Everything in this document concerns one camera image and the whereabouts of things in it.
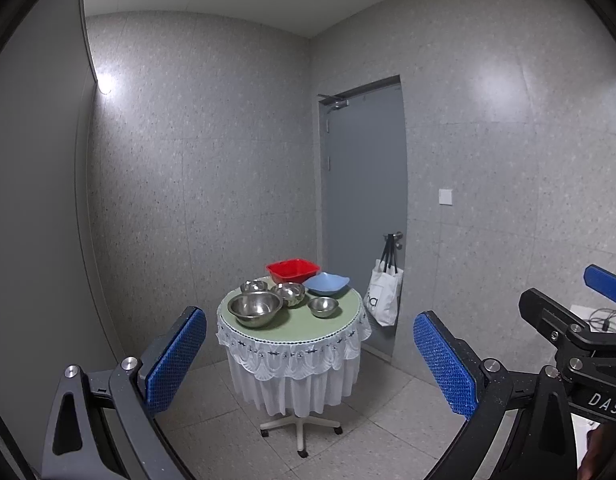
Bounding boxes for blue plastic plate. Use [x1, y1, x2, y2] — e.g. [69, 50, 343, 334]
[303, 272, 350, 297]

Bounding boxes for person's hand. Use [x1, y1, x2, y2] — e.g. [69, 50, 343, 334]
[578, 425, 604, 480]

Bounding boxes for door closer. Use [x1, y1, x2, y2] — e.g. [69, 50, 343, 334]
[317, 93, 349, 110]

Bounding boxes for small steel bowl back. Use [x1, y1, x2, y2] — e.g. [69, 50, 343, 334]
[239, 280, 269, 294]

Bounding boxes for white wall switch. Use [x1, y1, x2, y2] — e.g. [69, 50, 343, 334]
[438, 188, 453, 206]

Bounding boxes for red plastic basin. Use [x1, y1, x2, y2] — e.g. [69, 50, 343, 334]
[265, 258, 321, 284]

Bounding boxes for large steel bowl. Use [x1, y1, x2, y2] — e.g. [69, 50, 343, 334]
[227, 290, 284, 328]

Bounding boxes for cables on white surface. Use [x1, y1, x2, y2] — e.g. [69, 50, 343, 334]
[584, 306, 616, 334]

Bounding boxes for metal door handle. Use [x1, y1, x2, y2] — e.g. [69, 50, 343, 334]
[384, 231, 403, 250]

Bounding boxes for grey door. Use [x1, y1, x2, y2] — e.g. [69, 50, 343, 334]
[317, 75, 409, 361]

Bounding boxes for white tote bag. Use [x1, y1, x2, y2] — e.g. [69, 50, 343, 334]
[363, 238, 403, 327]

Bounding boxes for medium steel bowl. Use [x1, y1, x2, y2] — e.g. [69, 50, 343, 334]
[271, 282, 306, 308]

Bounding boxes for small steel bowl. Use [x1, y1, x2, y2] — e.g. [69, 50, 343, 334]
[308, 297, 339, 318]
[239, 280, 269, 294]

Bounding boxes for white swivel table base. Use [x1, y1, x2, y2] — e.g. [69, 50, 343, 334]
[259, 415, 344, 458]

